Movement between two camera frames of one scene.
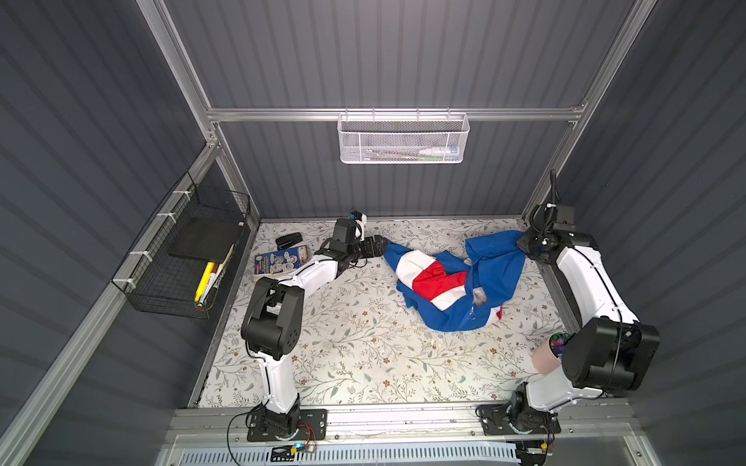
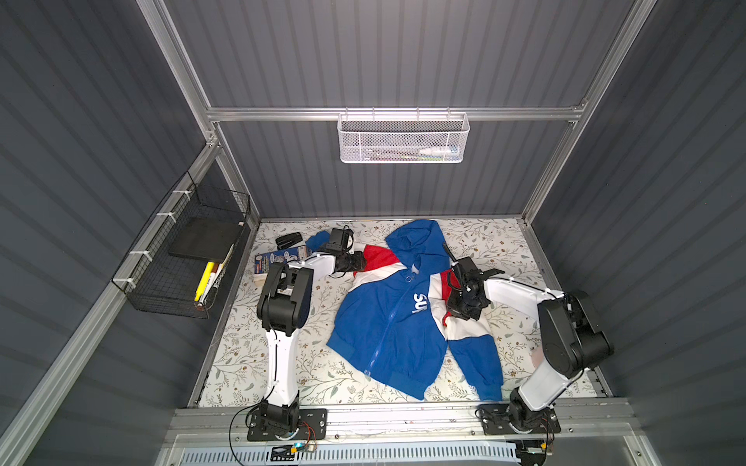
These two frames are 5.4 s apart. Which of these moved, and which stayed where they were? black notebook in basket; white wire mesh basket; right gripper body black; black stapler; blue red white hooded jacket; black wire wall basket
Moved: blue red white hooded jacket; right gripper body black
Stayed: white wire mesh basket; black wire wall basket; black notebook in basket; black stapler
